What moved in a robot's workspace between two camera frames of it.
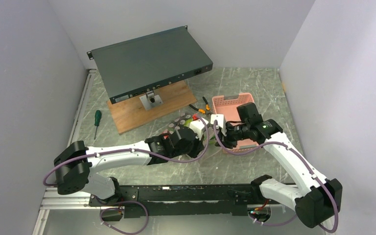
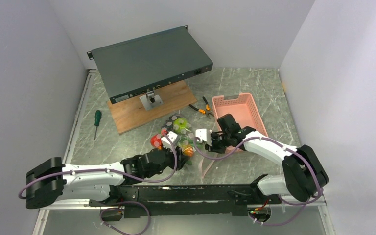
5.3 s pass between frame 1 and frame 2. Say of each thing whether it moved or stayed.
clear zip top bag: moved
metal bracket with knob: stayed
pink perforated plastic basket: stayed
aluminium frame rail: stayed
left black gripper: moved
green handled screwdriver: stayed
